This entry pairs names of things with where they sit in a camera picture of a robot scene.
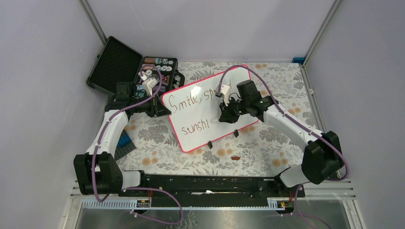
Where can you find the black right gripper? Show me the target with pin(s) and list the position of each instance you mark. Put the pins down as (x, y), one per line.
(227, 116)

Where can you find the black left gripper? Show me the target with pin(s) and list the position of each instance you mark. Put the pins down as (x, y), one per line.
(159, 109)

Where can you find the pink framed whiteboard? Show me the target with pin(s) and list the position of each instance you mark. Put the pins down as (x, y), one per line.
(193, 106)

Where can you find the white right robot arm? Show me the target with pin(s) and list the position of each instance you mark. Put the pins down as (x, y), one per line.
(321, 151)

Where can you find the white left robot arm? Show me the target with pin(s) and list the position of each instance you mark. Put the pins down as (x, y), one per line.
(96, 170)

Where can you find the blue lego brick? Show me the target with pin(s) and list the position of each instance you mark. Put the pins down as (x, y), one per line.
(124, 140)

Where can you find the grey lego baseplate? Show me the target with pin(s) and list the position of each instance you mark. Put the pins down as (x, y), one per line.
(120, 152)

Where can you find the black poker chip case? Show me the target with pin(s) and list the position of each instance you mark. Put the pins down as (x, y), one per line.
(118, 63)

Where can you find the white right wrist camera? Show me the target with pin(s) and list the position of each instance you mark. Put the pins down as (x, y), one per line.
(224, 92)

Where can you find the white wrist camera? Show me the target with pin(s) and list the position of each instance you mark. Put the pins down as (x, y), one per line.
(148, 82)
(224, 92)

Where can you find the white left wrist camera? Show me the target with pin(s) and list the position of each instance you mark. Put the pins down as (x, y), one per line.
(148, 82)

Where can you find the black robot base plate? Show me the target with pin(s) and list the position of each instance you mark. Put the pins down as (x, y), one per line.
(186, 184)

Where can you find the blue corner bracket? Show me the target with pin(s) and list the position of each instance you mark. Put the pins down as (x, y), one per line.
(299, 60)

